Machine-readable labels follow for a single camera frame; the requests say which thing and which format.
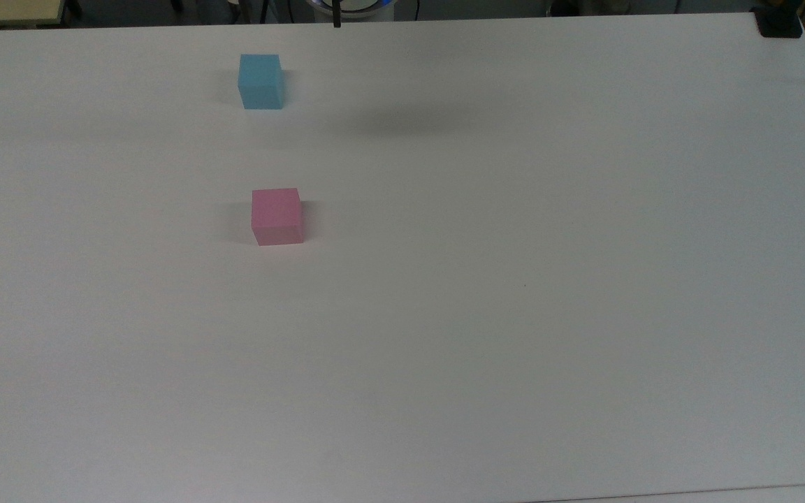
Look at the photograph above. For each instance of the blue foam cube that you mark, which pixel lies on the blue foam cube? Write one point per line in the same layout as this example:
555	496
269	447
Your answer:
260	80

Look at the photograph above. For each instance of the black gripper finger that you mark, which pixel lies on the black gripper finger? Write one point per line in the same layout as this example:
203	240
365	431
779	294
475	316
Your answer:
337	14

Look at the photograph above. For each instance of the beige wooden table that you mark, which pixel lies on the beige wooden table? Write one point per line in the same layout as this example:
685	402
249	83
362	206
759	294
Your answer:
8	10

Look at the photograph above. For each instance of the black table clamp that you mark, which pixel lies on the black table clamp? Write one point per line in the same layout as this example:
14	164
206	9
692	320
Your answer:
778	24

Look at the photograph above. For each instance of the pink foam cube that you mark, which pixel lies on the pink foam cube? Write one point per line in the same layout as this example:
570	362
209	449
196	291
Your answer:
277	216

